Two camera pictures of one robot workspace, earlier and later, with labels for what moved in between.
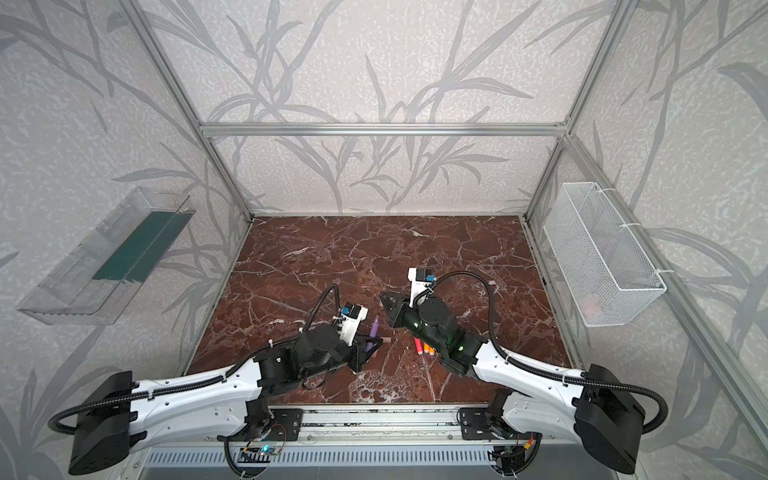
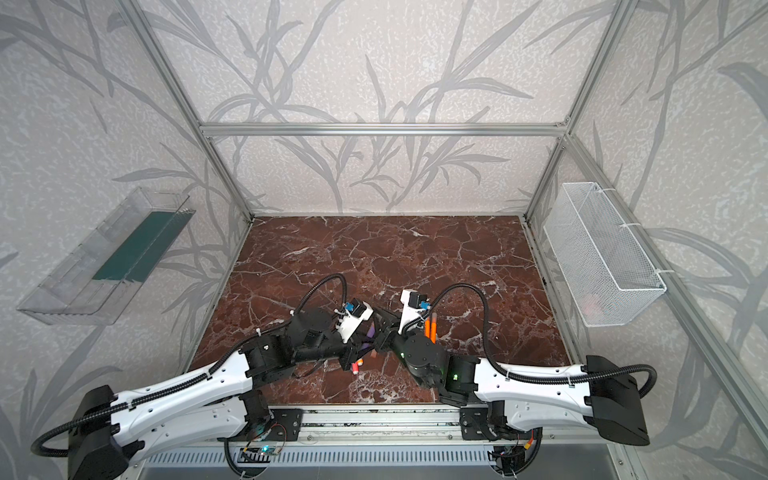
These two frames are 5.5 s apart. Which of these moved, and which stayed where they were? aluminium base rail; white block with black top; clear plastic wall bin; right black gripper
Moved: right black gripper
Stayed: white block with black top; aluminium base rail; clear plastic wall bin
